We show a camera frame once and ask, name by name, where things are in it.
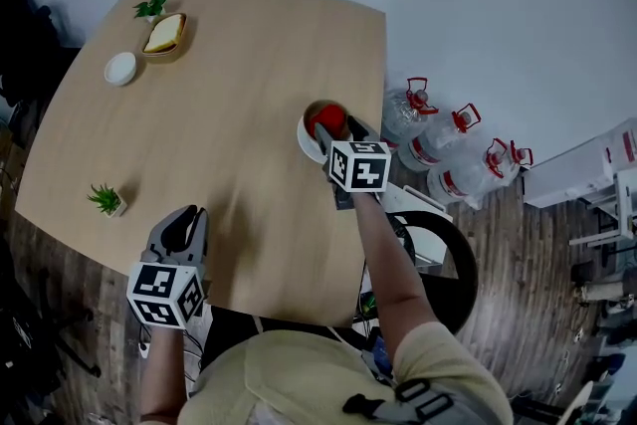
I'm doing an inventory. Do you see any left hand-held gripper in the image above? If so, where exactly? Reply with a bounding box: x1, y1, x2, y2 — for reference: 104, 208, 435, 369
126, 204, 210, 330

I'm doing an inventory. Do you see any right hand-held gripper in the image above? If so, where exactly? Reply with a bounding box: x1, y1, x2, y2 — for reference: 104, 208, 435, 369
313, 113, 392, 211

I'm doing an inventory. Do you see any red paper cup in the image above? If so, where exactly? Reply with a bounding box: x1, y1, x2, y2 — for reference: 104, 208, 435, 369
304, 103, 348, 141

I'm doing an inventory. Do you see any white plate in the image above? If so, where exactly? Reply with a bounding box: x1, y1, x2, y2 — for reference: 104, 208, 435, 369
296, 111, 350, 164

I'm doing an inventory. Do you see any brown bowl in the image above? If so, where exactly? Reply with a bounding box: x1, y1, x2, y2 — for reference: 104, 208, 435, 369
302, 99, 352, 143

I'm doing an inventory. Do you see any small white dish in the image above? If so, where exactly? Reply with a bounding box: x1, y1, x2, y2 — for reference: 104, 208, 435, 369
103, 51, 138, 88

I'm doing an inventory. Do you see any person's right forearm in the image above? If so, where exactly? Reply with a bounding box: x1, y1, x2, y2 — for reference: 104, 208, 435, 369
349, 191, 435, 355

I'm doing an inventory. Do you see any person's left forearm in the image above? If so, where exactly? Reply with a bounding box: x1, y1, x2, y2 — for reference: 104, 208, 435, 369
138, 324, 188, 420

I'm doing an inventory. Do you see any clear water jug red cap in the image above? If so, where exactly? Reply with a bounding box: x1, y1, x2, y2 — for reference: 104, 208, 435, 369
426, 137, 511, 211
507, 139, 535, 171
380, 76, 441, 151
397, 103, 483, 173

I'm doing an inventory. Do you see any spiky potted plant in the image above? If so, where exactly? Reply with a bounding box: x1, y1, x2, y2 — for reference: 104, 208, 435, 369
86, 183, 128, 219

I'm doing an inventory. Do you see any low white box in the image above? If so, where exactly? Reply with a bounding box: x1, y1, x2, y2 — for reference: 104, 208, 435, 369
384, 183, 455, 266

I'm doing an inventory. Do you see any black equipment stand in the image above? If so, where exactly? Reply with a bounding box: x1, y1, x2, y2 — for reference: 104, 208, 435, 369
0, 238, 103, 415

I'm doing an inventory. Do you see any black round bin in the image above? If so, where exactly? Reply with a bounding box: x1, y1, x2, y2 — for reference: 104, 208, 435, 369
357, 209, 480, 335

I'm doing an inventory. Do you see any person's cream knit sweater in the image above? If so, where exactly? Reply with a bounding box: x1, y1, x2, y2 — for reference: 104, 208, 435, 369
175, 319, 515, 425

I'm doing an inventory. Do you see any sandwich in wooden tray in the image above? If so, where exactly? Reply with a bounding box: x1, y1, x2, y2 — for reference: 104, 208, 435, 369
138, 11, 189, 65

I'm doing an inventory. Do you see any bread slice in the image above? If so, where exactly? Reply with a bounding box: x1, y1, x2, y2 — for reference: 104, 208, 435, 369
142, 13, 187, 54

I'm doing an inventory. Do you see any leafy potted plant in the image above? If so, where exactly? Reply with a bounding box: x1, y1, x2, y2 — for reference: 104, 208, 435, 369
131, 0, 170, 24

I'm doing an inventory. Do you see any white cabinet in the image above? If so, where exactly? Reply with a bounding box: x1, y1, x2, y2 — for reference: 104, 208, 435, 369
521, 115, 637, 211

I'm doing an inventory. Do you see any black office chair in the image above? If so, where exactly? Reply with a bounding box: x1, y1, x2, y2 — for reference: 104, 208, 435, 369
0, 0, 87, 106

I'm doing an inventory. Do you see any pale wooden board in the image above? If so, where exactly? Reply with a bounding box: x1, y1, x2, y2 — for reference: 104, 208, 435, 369
553, 379, 594, 425

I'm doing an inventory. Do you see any grey strap with black buckles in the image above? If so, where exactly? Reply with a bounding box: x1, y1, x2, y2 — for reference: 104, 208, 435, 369
341, 377, 480, 425

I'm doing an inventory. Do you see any white metal frame table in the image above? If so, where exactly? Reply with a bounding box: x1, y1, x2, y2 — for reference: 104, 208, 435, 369
568, 167, 637, 249

